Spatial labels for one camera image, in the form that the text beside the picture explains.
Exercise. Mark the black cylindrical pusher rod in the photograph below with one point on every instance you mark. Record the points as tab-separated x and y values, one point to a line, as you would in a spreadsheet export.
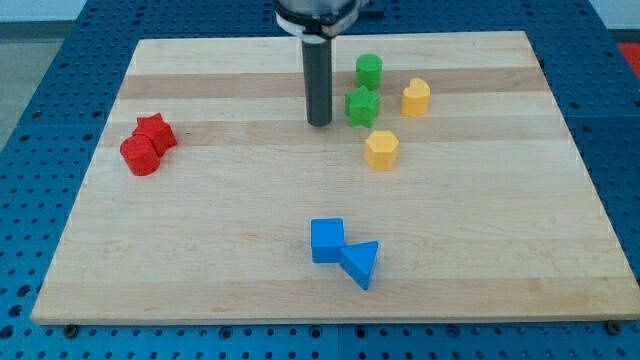
317	71

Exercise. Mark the green star block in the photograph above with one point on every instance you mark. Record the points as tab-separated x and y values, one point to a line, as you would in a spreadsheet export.
362	107

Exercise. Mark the red star block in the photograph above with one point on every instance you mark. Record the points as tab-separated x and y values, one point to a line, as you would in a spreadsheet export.
159	132

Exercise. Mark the green cylinder block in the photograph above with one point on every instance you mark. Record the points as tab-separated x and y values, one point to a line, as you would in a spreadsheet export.
369	68

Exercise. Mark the yellow heart block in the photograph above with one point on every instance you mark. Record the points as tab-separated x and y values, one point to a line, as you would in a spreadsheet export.
415	98

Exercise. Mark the yellow hexagon block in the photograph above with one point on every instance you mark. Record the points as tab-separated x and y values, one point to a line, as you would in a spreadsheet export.
381	150

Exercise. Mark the blue cube block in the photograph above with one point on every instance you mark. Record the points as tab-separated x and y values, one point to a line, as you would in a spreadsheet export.
327	237

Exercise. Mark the light wooden board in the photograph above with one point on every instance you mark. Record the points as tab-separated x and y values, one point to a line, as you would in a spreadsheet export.
488	215

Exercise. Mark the red cylinder block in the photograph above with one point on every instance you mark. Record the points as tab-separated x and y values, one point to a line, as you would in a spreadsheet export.
139	155

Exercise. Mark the blue triangle block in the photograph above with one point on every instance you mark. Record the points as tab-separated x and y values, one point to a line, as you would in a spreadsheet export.
359	261

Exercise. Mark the blue perforated metal table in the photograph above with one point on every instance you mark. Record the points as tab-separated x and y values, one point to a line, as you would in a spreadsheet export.
48	153

